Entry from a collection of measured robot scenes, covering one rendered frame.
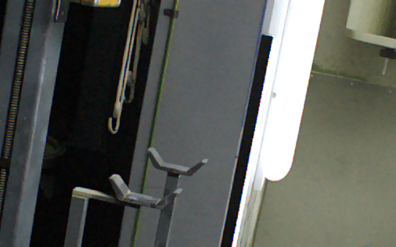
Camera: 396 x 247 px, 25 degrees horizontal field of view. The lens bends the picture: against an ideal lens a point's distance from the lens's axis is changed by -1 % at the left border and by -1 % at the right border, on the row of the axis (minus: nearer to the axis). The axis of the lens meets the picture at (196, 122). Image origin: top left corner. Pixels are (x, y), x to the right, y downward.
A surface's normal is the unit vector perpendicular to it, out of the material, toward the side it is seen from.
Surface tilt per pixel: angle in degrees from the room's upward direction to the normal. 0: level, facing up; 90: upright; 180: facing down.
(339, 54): 90
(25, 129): 90
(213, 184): 90
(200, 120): 90
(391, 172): 57
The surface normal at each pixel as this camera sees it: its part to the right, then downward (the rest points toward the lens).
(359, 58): -0.15, 0.12
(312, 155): -0.03, -0.43
